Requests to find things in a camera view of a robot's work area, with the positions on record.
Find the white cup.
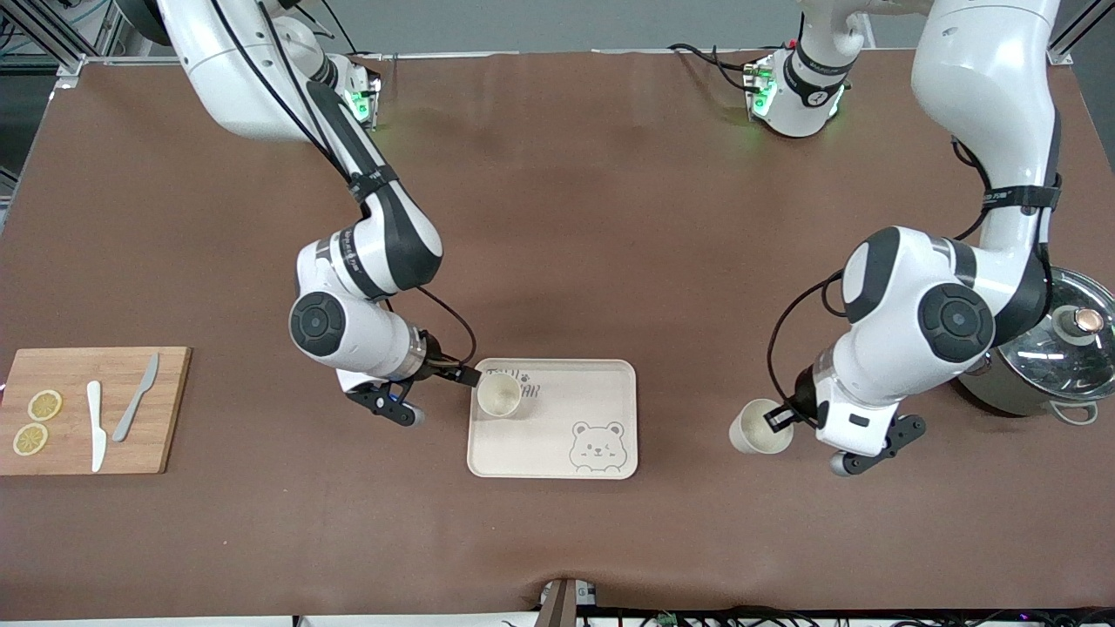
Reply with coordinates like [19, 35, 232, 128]
[729, 398, 795, 455]
[476, 373, 524, 419]

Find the cream bear print tray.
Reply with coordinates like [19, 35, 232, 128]
[466, 358, 639, 480]

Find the bamboo cutting board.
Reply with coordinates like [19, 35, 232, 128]
[0, 347, 193, 476]

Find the brown table mat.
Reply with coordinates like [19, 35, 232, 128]
[0, 48, 1115, 621]

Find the glass pot lid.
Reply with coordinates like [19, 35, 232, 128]
[997, 268, 1115, 403]

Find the grey plastic knife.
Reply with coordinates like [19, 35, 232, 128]
[111, 352, 161, 443]

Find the white plastic knife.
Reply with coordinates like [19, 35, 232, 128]
[85, 381, 107, 473]

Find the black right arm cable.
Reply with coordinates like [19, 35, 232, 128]
[209, 0, 477, 367]

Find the metal table edge bracket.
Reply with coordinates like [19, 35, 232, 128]
[538, 577, 599, 627]

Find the black base cable bundle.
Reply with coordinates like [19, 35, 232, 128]
[668, 42, 760, 93]

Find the aluminium frame corner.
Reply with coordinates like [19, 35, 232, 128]
[0, 0, 132, 88]
[1050, 0, 1115, 67]

